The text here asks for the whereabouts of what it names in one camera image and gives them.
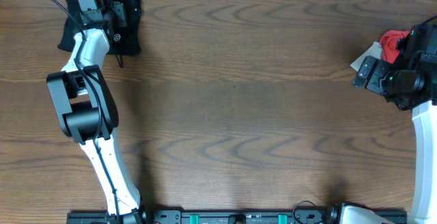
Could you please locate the black t-shirt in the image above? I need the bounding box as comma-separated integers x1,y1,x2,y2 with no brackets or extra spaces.
59,0,128,55

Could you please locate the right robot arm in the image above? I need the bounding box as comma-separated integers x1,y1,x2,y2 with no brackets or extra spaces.
351,20,436,223

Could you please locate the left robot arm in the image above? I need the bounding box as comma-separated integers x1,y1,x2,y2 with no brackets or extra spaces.
46,1,148,223

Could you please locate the beige garment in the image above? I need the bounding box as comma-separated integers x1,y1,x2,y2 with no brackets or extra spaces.
350,41,384,72

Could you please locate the folded black garment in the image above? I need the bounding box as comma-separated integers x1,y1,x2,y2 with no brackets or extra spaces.
57,0,141,66

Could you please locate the red printed t-shirt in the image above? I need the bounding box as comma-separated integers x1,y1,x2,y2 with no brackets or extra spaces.
379,30,410,64

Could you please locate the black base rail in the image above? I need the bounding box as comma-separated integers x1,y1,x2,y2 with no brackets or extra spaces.
66,202,408,224

